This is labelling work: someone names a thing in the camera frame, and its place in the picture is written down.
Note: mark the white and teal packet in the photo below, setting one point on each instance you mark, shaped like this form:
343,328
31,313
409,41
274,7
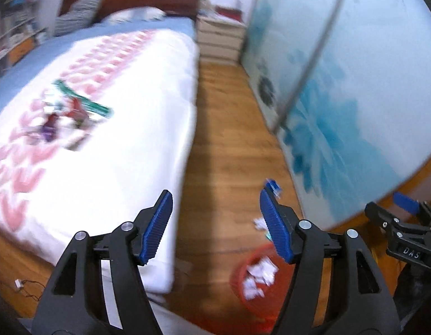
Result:
268,236

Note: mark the red item on chest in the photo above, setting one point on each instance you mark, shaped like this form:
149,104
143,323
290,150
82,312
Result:
231,13

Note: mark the wardrobe with blue flower doors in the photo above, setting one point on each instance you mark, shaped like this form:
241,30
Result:
358,76

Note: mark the striped pillow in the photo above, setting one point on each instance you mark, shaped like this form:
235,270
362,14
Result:
79,14

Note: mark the white paper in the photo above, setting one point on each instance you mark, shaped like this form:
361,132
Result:
260,275

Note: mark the red wrapper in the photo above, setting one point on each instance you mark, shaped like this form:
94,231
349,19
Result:
76,110

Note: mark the purple wrapper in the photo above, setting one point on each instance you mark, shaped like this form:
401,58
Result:
49,129

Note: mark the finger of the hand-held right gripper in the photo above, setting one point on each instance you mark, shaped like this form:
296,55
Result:
405,202
377,213

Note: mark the green wrapper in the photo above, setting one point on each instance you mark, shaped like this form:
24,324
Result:
93,106

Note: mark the white pillow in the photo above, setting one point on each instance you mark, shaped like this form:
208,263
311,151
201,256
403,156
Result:
135,14

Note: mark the white chest of drawers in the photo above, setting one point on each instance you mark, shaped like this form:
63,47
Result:
219,42

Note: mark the bookshelf with books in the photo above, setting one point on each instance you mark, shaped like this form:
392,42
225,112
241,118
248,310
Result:
16,24

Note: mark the blue packet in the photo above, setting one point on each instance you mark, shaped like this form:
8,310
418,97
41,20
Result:
273,186

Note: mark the wooden bed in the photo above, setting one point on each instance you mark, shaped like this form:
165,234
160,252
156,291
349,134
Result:
131,146

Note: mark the red plastic basket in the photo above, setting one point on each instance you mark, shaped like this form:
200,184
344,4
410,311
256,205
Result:
243,268

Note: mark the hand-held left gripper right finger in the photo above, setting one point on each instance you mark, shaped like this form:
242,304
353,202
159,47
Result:
276,230

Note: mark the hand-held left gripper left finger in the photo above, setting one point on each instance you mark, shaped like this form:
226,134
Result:
156,230

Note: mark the crumpled silver wrapper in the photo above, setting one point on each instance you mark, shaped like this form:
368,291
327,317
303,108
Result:
259,223

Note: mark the white plastic wrapper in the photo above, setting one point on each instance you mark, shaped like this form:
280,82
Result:
54,99

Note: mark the white blanket with pink print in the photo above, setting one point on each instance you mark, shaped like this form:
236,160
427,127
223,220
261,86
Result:
124,153

